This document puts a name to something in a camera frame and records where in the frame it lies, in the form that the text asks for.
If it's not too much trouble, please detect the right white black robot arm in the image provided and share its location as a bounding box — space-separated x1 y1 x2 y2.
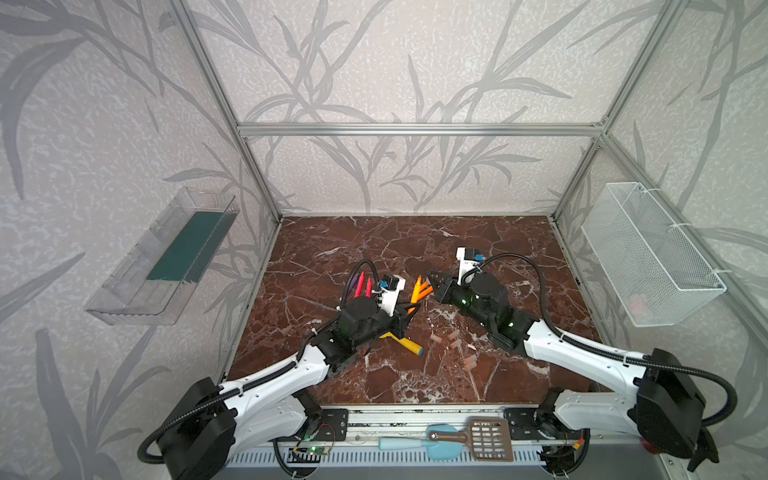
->
428 271 719 470

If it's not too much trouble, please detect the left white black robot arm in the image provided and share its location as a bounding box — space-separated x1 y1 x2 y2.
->
137 296 420 479

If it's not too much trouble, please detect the pink marker pen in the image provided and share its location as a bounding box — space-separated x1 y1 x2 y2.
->
354 273 365 298

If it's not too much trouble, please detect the purple marker pen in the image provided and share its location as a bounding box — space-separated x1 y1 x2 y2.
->
347 272 362 297

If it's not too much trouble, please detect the yellow toy shovel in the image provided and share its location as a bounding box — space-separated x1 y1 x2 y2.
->
380 332 424 356

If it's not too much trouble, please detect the small circuit board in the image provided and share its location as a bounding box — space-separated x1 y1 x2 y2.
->
289 443 334 463

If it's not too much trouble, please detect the brown slotted spatula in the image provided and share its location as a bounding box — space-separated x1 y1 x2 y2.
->
427 417 514 462

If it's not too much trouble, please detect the light blue silicone spatula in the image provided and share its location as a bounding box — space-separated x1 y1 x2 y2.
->
378 424 464 461

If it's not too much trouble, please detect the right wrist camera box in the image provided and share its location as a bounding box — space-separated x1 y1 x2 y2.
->
456 247 485 285

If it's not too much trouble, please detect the aluminium front rail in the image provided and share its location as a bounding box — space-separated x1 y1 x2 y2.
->
161 403 679 469

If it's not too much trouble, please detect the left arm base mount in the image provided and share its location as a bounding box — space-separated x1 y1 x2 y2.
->
277 408 349 442

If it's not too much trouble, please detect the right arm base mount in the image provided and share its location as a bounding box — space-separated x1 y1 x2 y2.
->
503 406 582 443

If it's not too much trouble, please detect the white wire mesh basket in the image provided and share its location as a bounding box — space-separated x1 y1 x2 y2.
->
582 182 727 328

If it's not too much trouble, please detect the clear plastic wall tray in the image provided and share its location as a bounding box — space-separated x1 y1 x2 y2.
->
85 187 240 326

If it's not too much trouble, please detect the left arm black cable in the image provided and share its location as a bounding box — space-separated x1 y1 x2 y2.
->
136 259 382 466

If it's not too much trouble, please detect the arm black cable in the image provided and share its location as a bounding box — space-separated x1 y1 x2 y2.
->
136 259 382 466
473 251 739 428

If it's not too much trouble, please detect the aluminium cage frame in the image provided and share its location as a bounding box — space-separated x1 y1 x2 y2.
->
164 0 768 361

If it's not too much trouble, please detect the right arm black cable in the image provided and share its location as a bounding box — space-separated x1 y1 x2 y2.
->
473 251 739 428

